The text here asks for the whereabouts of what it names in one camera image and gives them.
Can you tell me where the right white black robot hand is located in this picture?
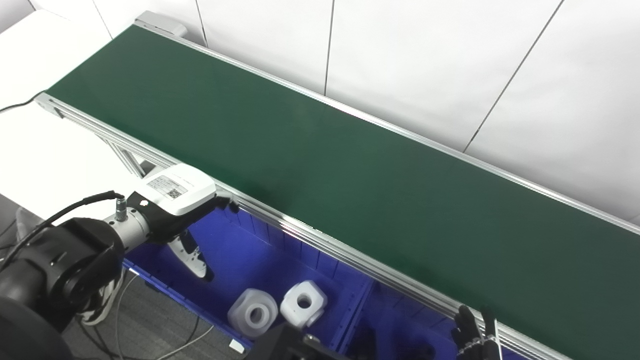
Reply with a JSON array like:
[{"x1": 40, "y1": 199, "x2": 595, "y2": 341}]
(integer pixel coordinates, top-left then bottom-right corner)
[{"x1": 451, "y1": 305, "x2": 501, "y2": 360}]

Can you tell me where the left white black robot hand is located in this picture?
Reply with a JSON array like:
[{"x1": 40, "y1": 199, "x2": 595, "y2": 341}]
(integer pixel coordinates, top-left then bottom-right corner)
[{"x1": 126, "y1": 163, "x2": 240, "y2": 282}]

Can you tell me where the white round ring part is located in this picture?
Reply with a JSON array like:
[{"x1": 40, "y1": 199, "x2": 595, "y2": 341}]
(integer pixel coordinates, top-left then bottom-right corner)
[{"x1": 227, "y1": 288, "x2": 279, "y2": 339}]

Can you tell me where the blue bin with black parts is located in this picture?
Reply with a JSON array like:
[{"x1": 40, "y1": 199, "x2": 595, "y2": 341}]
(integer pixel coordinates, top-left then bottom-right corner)
[{"x1": 335, "y1": 280, "x2": 531, "y2": 360}]

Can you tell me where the blue bin with white parts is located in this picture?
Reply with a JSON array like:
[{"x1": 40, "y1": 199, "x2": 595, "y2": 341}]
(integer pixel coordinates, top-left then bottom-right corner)
[{"x1": 122, "y1": 202, "x2": 375, "y2": 356}]

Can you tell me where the green conveyor belt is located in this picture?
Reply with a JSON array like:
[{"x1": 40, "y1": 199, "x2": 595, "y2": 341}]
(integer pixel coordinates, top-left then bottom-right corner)
[
  {"x1": 35, "y1": 20, "x2": 640, "y2": 360},
  {"x1": 47, "y1": 25, "x2": 640, "y2": 360}
]

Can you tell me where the grey conveyor end box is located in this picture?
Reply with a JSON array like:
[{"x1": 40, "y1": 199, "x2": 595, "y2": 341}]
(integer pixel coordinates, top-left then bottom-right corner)
[{"x1": 134, "y1": 11, "x2": 189, "y2": 39}]

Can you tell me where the white cube part with hole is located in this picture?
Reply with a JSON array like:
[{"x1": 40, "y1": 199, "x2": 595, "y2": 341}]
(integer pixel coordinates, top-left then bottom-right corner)
[{"x1": 279, "y1": 280, "x2": 329, "y2": 329}]

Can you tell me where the black robot torso part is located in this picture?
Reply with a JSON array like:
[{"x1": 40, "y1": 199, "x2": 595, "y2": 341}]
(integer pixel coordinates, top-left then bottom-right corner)
[{"x1": 247, "y1": 322, "x2": 351, "y2": 360}]

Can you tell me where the patterned sneaker shoe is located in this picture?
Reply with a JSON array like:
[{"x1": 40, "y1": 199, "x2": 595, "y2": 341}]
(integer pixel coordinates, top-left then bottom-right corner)
[{"x1": 79, "y1": 267, "x2": 127, "y2": 327}]

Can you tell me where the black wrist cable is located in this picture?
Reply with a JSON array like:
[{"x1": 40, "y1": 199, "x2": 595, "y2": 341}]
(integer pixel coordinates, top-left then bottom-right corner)
[{"x1": 0, "y1": 191, "x2": 127, "y2": 273}]

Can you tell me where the grey floor cable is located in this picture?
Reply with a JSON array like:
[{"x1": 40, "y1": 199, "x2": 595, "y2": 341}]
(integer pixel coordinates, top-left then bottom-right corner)
[{"x1": 114, "y1": 274, "x2": 216, "y2": 360}]

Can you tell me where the black cable on white table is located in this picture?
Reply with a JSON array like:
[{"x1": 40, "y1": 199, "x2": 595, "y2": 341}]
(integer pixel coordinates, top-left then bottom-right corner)
[{"x1": 0, "y1": 91, "x2": 47, "y2": 114}]

